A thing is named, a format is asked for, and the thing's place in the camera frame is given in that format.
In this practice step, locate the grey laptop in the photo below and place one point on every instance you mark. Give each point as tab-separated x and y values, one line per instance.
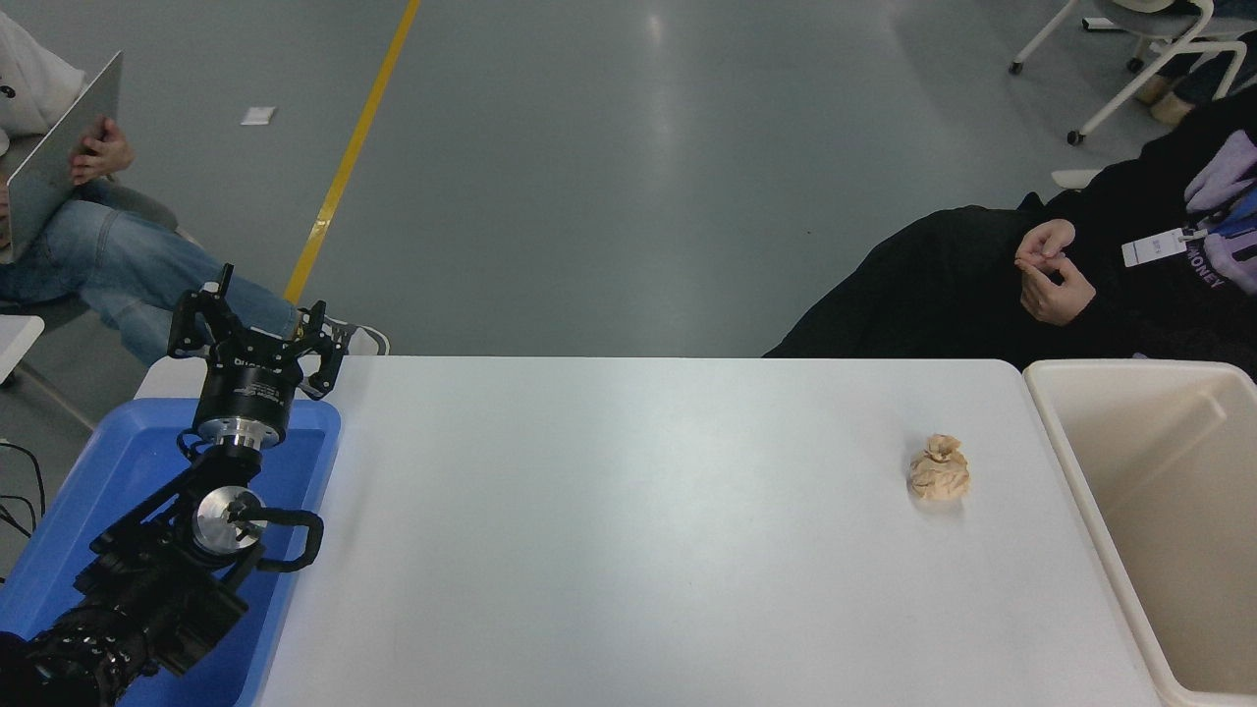
49	177

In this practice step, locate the person's hand holding laptop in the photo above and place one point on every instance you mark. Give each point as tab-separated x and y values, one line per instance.
103	155

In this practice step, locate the white name badge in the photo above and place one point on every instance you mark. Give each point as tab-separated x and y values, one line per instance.
1157	247

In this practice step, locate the white chair base leg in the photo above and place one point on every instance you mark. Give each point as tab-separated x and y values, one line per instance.
1072	179

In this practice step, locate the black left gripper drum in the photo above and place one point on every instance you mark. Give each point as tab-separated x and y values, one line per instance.
245	388

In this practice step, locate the person on white chair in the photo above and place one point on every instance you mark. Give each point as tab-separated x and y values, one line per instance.
1208	83

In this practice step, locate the large pale bin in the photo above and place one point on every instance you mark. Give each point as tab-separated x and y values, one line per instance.
1178	530

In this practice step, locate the white paper scrap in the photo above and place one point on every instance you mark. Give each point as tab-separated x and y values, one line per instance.
257	115

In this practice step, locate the blue plastic tray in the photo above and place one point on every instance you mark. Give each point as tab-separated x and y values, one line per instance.
108	471

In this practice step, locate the person's hand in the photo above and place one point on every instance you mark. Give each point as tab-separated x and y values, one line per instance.
1043	244
1063	295

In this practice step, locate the person beside bin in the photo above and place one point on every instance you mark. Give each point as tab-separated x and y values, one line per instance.
913	285

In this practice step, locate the small white side table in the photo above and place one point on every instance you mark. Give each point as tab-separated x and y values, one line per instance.
18	339

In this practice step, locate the person with laptop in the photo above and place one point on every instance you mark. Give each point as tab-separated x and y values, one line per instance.
128	255

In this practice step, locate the white wheeled chair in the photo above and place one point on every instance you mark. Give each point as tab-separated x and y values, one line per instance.
1169	29

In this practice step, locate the crumpled tan paper ball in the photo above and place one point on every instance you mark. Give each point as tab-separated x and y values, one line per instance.
940	473

